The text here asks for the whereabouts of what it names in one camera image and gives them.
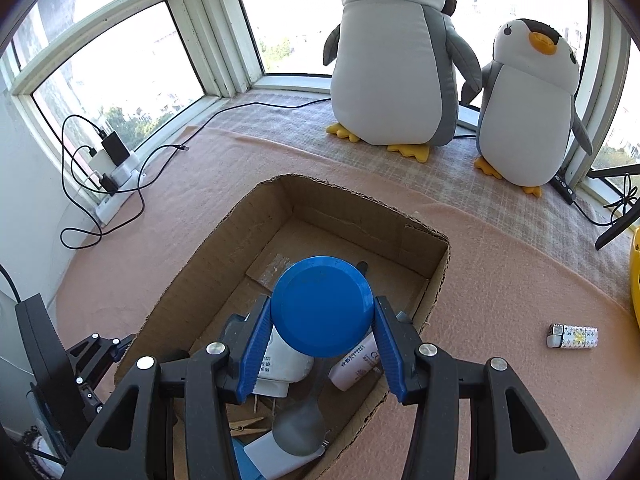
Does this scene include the thin black sill cable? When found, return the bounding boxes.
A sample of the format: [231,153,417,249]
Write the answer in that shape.
[192,96,335,134]

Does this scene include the black inline remote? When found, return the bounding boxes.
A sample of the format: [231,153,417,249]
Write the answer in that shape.
[551,172,577,206]

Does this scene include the blue phone stand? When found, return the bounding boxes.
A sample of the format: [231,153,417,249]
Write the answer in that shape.
[231,437,262,480]

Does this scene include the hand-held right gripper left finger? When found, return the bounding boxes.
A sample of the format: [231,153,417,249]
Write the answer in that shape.
[75,294,274,480]

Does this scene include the small penguin plush toy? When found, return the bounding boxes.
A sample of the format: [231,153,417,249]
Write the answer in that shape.
[460,18,595,199]

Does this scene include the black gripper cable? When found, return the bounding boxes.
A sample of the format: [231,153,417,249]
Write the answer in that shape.
[0,262,22,307]

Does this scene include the brown cardboard box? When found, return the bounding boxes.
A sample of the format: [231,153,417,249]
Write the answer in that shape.
[114,174,451,480]

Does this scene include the white tube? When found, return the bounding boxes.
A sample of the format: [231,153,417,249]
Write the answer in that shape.
[328,332,386,392]

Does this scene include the grey spoon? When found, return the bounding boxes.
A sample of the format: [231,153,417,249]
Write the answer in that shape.
[271,259,370,457]

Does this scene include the large penguin plush toy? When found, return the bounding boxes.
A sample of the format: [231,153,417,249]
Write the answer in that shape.
[322,0,484,164]

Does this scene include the white power strip with chargers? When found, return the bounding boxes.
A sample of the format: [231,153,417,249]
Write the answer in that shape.
[60,144,190,252]

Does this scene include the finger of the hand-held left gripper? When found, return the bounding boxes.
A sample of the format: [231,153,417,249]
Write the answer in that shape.
[67,332,137,384]

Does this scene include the white usb charger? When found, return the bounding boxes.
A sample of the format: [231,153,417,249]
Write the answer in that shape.
[243,432,327,480]

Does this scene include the white window frame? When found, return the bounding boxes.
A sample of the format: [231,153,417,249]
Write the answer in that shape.
[0,0,640,196]

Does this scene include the black power adapter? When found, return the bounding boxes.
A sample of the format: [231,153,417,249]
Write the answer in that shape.
[101,132,132,165]

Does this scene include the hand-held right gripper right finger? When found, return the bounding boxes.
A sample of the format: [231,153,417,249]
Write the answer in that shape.
[374,295,581,480]

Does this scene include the white plug-in mosquito repeller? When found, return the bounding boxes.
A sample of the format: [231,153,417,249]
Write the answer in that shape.
[255,327,317,399]

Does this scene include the plaid cloth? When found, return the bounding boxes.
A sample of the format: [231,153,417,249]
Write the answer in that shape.
[192,90,634,312]

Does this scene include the wooden clothespin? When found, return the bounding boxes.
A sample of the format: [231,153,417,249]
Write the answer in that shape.
[227,414,267,437]

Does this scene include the yellow fruit bowl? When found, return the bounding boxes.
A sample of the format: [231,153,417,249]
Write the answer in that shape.
[628,232,640,314]

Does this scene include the blue round lid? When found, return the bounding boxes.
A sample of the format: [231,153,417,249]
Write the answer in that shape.
[272,256,376,359]

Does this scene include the looped black charger cable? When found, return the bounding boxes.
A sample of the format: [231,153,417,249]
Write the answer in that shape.
[61,114,109,192]

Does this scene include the white patterned lighter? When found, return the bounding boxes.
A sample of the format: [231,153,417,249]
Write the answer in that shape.
[546,323,600,350]

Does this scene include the white plug charger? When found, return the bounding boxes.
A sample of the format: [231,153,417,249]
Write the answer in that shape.
[89,152,119,177]

